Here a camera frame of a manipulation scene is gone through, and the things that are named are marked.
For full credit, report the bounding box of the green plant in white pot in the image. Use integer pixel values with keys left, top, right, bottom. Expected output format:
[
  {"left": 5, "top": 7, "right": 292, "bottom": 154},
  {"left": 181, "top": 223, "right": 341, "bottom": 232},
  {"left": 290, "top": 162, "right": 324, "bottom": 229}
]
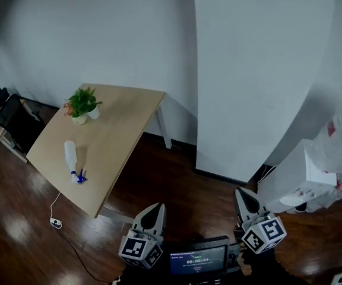
[{"left": 81, "top": 87, "right": 103, "bottom": 121}]

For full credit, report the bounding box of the clear water jug red label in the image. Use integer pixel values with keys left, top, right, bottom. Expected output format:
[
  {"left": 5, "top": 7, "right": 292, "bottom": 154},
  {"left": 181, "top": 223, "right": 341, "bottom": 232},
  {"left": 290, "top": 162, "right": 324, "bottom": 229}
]
[{"left": 306, "top": 87, "right": 342, "bottom": 189}]

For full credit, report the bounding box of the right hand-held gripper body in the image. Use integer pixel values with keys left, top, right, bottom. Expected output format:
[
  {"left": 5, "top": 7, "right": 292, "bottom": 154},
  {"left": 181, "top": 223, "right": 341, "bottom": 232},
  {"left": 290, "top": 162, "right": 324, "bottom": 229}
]
[{"left": 233, "top": 211, "right": 287, "bottom": 255}]

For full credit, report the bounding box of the black chest-mounted screen device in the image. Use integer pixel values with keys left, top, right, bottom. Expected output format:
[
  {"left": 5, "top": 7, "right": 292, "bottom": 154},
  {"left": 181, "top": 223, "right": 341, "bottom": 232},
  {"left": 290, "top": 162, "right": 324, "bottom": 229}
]
[{"left": 169, "top": 235, "right": 240, "bottom": 279}]

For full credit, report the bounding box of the white power cable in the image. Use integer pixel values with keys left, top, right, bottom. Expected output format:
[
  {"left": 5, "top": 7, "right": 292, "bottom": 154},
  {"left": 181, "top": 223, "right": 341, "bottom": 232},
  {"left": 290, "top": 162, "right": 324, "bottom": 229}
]
[{"left": 50, "top": 191, "right": 62, "bottom": 219}]

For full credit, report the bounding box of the black floor cable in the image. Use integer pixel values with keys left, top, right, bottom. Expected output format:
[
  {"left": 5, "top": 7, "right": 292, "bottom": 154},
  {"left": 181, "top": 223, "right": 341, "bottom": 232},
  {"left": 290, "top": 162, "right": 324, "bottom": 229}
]
[{"left": 60, "top": 226, "right": 114, "bottom": 282}]

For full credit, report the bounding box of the red-flowered plant in pale pot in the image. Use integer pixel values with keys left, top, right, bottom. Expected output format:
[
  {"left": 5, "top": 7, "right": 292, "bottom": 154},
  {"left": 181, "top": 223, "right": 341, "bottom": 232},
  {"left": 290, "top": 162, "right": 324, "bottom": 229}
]
[{"left": 64, "top": 89, "right": 90, "bottom": 126}]

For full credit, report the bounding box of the white table leg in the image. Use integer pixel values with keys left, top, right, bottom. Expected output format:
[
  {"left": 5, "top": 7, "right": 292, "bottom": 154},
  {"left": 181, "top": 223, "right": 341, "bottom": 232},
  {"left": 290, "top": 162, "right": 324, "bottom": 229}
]
[{"left": 156, "top": 105, "right": 173, "bottom": 150}]

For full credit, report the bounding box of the person's black jacket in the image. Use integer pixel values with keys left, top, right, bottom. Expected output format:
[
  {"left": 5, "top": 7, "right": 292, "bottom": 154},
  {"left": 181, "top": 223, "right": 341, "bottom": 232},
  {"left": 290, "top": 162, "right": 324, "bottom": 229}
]
[{"left": 111, "top": 248, "right": 311, "bottom": 285}]

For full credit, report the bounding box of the white spray bottle blue trigger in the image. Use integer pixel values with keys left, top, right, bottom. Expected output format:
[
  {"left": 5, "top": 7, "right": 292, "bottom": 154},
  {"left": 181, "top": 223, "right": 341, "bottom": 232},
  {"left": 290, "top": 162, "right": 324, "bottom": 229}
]
[{"left": 64, "top": 140, "right": 89, "bottom": 185}]

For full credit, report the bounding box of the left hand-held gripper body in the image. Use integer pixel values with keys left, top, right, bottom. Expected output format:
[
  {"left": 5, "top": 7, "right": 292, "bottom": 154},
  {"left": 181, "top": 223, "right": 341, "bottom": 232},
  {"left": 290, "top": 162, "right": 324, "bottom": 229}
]
[{"left": 118, "top": 226, "right": 164, "bottom": 270}]

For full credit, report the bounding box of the black office chair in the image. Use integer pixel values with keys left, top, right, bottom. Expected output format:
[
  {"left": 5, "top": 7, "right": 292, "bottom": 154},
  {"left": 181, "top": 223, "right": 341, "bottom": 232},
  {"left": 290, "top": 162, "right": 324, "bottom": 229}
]
[{"left": 0, "top": 93, "right": 46, "bottom": 161}]

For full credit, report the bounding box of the white water dispenser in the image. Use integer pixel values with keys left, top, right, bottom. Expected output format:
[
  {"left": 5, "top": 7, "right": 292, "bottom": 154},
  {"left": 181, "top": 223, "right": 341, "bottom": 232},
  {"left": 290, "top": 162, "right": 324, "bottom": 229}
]
[{"left": 256, "top": 138, "right": 338, "bottom": 215}]

